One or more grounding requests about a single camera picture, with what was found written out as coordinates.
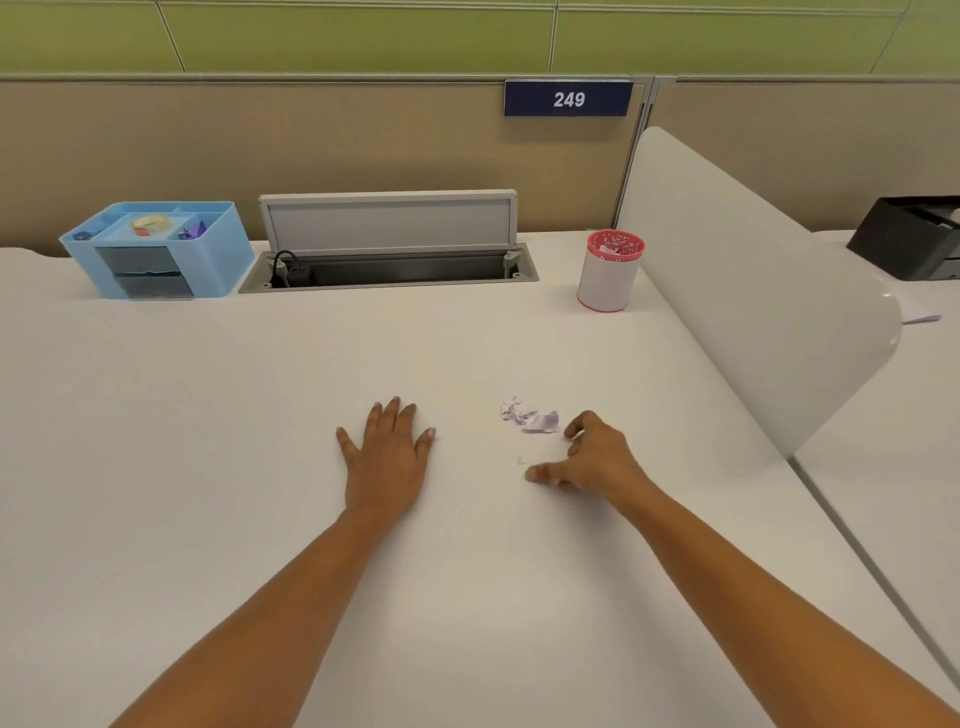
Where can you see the person's left hand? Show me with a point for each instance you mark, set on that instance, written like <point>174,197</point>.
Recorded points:
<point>386,472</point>

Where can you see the person's right hand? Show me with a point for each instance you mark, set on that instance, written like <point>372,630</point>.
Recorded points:
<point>607,465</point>

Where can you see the heap of paper scraps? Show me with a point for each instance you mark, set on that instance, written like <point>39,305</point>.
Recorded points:
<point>540,424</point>

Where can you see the pink and white cup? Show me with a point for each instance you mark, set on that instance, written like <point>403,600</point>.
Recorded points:
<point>607,289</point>

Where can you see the blue desk organizer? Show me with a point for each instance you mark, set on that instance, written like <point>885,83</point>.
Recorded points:
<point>217,262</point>

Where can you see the white printed paper sheets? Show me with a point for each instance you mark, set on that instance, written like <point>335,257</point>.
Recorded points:
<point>919,311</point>

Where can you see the clear tape roll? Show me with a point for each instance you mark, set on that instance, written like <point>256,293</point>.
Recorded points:
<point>139,225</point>

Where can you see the person's left forearm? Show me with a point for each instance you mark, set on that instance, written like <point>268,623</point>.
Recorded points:
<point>262,622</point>

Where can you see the person's right forearm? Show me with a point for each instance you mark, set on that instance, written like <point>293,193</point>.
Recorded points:
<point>787,615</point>

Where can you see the black desk organizer box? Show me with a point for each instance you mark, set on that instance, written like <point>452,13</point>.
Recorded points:
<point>900,244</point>

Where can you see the white side divider panel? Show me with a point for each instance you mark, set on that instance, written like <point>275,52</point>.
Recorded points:
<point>750,262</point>

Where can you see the beige partition panel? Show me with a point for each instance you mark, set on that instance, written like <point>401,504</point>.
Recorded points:
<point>225,150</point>
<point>787,142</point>

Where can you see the blue number sign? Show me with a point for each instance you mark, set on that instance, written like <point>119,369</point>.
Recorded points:
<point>529,99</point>

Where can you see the grey partition post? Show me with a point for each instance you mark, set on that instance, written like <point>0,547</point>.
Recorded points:
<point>634,157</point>

